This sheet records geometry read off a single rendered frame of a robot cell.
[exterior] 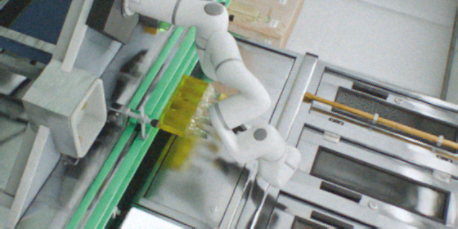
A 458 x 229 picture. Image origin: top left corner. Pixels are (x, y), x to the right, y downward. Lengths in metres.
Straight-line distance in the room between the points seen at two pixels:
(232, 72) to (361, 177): 0.84
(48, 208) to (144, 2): 0.69
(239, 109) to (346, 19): 5.70
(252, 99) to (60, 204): 0.67
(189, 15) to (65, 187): 0.65
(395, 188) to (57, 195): 1.20
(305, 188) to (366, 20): 5.29
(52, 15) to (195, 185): 0.82
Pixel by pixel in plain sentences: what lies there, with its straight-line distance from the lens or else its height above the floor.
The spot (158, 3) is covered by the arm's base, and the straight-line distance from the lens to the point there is 1.70.
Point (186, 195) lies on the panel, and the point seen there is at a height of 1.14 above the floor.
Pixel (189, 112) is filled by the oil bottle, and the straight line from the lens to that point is 1.97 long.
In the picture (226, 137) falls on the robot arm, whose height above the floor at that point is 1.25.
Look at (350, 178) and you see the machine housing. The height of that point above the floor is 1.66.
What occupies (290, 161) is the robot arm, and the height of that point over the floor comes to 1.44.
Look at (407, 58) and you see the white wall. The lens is 6.96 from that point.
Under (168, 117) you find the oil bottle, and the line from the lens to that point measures 1.95.
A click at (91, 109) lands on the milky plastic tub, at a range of 1.81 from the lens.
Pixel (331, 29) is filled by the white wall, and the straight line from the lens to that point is 6.97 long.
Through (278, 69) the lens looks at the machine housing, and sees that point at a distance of 2.39.
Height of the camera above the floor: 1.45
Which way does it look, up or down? 13 degrees down
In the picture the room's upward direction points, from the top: 110 degrees clockwise
